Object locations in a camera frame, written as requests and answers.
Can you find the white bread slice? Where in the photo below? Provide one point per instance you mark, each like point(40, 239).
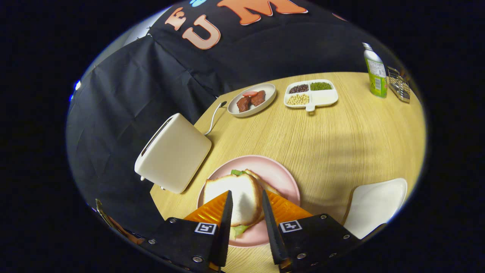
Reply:
point(266, 185)

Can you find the pile of green beans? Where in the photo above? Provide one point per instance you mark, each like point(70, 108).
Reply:
point(321, 86)

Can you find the pile of dark red beans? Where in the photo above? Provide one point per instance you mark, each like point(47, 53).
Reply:
point(299, 88)

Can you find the green lettuce leaf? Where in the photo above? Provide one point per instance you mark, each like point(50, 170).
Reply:
point(238, 229)

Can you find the brown meat piece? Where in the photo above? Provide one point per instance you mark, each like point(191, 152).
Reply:
point(258, 98)
point(243, 104)

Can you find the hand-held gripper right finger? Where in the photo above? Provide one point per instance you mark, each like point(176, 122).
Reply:
point(271, 231)

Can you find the pink sausage slice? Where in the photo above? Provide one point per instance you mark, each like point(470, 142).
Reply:
point(250, 93)

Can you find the white square plate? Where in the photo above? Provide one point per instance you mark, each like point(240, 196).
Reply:
point(375, 204)

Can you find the pink round plate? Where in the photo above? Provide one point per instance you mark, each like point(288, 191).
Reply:
point(273, 170)

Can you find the pile of yellow soybeans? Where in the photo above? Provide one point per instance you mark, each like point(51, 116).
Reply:
point(298, 99)

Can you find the toasted bread slice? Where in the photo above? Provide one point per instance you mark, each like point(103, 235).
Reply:
point(244, 197)

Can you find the white toaster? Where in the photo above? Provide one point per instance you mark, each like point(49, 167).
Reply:
point(174, 155)

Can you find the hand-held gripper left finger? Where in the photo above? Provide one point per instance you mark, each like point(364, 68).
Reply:
point(223, 235)

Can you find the silver bottle with green label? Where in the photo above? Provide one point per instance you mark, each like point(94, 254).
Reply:
point(376, 76)

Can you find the white divided dish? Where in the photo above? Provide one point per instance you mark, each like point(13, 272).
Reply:
point(324, 98)

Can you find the beige round plate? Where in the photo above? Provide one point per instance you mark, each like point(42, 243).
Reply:
point(269, 91)

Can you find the black backdrop cloth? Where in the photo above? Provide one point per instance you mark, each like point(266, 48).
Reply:
point(132, 94)

